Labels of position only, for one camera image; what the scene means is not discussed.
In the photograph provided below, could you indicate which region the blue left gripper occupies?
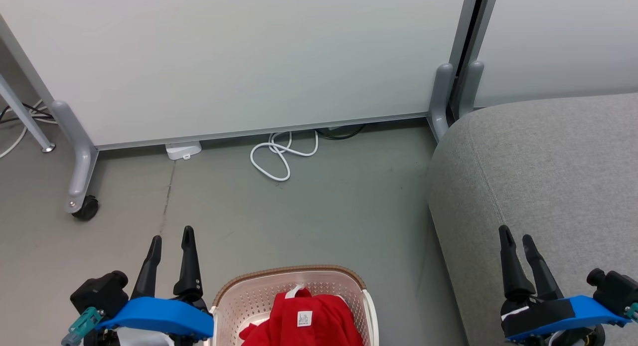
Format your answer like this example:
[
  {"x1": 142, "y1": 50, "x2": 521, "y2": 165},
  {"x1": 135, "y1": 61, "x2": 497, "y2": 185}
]
[{"x1": 97, "y1": 226, "x2": 215, "y2": 346}]

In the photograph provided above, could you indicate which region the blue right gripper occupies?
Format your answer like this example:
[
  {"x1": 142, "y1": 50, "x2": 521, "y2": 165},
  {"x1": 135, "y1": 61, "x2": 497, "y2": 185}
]
[{"x1": 498, "y1": 225, "x2": 632, "y2": 344}]

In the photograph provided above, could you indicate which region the white coiled cable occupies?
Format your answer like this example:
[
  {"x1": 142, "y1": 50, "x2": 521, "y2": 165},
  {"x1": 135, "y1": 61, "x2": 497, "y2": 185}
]
[{"x1": 250, "y1": 131, "x2": 319, "y2": 182}]

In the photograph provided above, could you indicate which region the teal cable connector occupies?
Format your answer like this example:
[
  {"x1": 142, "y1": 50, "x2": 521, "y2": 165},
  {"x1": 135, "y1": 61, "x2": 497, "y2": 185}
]
[{"x1": 61, "y1": 307, "x2": 103, "y2": 346}]

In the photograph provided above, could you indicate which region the thin white cable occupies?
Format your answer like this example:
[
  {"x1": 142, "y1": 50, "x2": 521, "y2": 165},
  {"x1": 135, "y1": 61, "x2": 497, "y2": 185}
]
[{"x1": 0, "y1": 100, "x2": 58, "y2": 159}]

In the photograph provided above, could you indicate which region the white partition panel grey frame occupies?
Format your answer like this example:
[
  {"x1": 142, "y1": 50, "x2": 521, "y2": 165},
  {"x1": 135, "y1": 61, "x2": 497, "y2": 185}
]
[
  {"x1": 0, "y1": 0, "x2": 483, "y2": 151},
  {"x1": 451, "y1": 0, "x2": 638, "y2": 120}
]

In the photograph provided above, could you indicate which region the grey partition foot with caster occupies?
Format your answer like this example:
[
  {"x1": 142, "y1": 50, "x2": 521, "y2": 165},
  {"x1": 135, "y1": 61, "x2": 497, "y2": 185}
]
[{"x1": 51, "y1": 100, "x2": 99, "y2": 214}]

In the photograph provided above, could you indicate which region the red garment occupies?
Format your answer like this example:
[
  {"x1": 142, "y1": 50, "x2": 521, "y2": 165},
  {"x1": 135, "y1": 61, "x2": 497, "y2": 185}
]
[{"x1": 239, "y1": 285, "x2": 364, "y2": 346}]

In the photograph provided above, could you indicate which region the black floor cable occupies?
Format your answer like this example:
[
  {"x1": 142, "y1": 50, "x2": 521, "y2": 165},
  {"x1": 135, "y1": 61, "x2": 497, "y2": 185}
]
[{"x1": 315, "y1": 124, "x2": 366, "y2": 140}]

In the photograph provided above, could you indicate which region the beige plastic laundry basket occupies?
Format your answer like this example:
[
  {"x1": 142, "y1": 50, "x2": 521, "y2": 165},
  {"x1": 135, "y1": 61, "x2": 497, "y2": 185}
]
[{"x1": 208, "y1": 265, "x2": 379, "y2": 346}]

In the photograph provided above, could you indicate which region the grey fabric sofa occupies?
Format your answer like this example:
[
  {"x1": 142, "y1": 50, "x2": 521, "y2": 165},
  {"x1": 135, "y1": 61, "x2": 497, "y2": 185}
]
[{"x1": 426, "y1": 93, "x2": 638, "y2": 346}]

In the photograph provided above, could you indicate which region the thin black cable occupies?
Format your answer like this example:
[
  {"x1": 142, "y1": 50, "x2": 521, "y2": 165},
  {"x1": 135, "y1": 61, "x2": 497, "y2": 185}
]
[{"x1": 0, "y1": 103, "x2": 54, "y2": 125}]

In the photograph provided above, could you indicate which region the black caster wheel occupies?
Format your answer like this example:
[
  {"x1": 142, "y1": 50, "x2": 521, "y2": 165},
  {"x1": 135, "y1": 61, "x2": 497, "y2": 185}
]
[{"x1": 72, "y1": 195, "x2": 99, "y2": 221}]

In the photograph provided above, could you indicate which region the grey metal table leg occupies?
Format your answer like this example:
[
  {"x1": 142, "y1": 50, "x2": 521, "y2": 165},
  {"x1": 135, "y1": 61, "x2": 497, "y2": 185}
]
[{"x1": 0, "y1": 74, "x2": 56, "y2": 153}]

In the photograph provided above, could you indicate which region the white plastic box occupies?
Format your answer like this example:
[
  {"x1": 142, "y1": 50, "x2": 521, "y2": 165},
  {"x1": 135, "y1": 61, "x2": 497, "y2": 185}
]
[{"x1": 165, "y1": 141, "x2": 202, "y2": 161}]

